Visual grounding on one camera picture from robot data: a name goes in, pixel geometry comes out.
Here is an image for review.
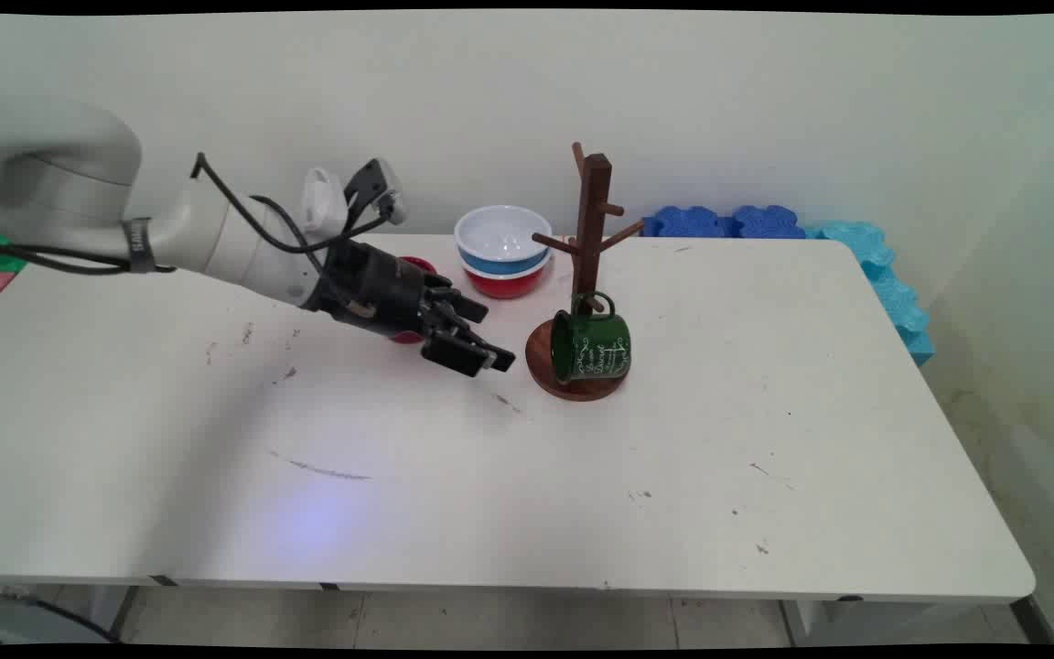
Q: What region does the blue bowl white inside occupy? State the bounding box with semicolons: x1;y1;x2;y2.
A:
454;205;554;276

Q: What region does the red bowl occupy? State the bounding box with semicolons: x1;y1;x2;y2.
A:
461;252;552;301

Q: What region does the metal table leg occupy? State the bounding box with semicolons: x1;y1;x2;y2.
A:
1010;595;1054;647

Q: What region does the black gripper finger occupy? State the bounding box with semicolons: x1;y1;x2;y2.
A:
422;328;517;379
428;286;490;324

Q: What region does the black and white wrist camera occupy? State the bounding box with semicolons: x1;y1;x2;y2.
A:
344;157;410;228

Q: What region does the white vented sensor module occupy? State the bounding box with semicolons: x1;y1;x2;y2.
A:
300;167;349;240

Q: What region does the dark blue foam mat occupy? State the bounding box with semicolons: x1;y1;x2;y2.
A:
640;205;736;240
732;204;808;241

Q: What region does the black floor cable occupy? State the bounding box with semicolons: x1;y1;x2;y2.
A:
0;577;122;643

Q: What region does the wooden mug tree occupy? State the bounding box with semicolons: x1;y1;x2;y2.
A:
525;142;648;403

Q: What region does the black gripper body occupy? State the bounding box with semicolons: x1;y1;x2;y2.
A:
307;240;455;344

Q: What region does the light blue foam mat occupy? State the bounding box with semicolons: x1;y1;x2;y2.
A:
805;220;938;368

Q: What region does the grey strap on arm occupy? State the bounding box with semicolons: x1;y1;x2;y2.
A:
122;217;158;275

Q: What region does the green enamel mug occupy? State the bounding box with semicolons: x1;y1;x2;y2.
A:
550;291;633;384

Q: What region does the red enamel mug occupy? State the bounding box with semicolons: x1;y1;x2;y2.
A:
390;257;439;345

